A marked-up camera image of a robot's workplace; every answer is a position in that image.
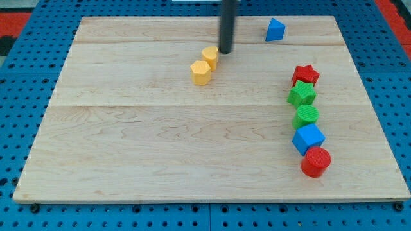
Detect green star block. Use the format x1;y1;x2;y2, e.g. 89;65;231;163
286;80;317;108

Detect green cylinder block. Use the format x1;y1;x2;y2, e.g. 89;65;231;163
292;105;320;129

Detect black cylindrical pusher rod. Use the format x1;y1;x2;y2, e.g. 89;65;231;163
219;0;237;54

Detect yellow heart block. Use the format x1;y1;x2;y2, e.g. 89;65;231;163
202;46;219;71

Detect red star block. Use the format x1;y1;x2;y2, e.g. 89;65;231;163
292;64;320;87

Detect blue cube block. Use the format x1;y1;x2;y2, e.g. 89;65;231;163
292;124;326;156

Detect blue triangle block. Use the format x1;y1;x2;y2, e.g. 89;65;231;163
265;18;286;42

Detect light wooden board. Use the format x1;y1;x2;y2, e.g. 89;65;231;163
13;16;410;204

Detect red cylinder block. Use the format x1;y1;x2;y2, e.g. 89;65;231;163
301;146;332;178

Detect yellow hexagon block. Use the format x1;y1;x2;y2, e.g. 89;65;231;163
190;60;211;86

